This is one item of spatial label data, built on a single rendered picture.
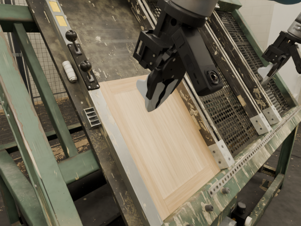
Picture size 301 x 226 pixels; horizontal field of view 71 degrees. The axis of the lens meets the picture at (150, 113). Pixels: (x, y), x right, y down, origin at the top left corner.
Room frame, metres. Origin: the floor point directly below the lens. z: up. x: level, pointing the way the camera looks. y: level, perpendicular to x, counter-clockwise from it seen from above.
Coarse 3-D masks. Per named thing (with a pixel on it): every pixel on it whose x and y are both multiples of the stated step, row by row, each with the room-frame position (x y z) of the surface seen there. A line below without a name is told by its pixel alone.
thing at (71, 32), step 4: (68, 32) 0.73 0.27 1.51; (72, 32) 0.74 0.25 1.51; (68, 36) 0.73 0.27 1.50; (72, 36) 0.73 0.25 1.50; (76, 36) 0.74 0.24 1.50; (68, 40) 0.74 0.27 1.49; (72, 40) 0.74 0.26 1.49; (76, 44) 0.80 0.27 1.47; (76, 48) 0.81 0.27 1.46; (76, 52) 0.82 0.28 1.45; (80, 52) 0.83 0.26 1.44
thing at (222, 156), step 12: (132, 0) 1.31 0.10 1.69; (144, 0) 1.32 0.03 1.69; (144, 12) 1.25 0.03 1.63; (144, 24) 1.25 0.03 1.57; (180, 84) 1.06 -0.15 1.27; (192, 96) 1.02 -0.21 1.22; (192, 108) 1.01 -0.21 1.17; (204, 108) 1.02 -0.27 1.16; (204, 120) 0.96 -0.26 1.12; (204, 132) 0.95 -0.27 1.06; (216, 132) 0.95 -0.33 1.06; (216, 144) 0.90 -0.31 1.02; (216, 156) 0.89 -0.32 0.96; (228, 156) 0.89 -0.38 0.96
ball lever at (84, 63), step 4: (80, 64) 0.69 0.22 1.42; (84, 64) 0.68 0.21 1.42; (88, 64) 0.68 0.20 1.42; (80, 68) 0.69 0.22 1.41; (84, 68) 0.68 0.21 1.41; (88, 68) 0.68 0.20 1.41; (88, 72) 0.73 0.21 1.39; (88, 76) 0.75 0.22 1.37; (92, 76) 0.79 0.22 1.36; (88, 80) 0.77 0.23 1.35; (92, 80) 0.77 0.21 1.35
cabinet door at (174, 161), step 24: (120, 96) 0.85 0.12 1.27; (168, 96) 1.01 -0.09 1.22; (120, 120) 0.77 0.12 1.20; (144, 120) 0.83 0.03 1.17; (168, 120) 0.91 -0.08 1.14; (192, 120) 0.99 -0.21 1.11; (144, 144) 0.75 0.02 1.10; (168, 144) 0.81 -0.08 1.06; (192, 144) 0.89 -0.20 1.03; (144, 168) 0.68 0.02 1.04; (168, 168) 0.73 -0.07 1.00; (192, 168) 0.80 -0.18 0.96; (216, 168) 0.87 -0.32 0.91; (168, 192) 0.66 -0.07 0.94; (192, 192) 0.71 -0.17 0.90
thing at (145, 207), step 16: (48, 0) 0.94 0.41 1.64; (48, 16) 0.93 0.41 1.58; (64, 16) 0.94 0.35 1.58; (64, 32) 0.88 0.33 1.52; (64, 48) 0.86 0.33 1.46; (80, 80) 0.79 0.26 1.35; (96, 96) 0.76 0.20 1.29; (96, 112) 0.72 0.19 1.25; (112, 128) 0.70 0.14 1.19; (112, 144) 0.66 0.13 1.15; (128, 160) 0.65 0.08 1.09; (128, 176) 0.61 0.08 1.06; (144, 192) 0.59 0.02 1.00; (144, 208) 0.56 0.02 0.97; (144, 224) 0.55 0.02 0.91; (160, 224) 0.54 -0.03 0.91
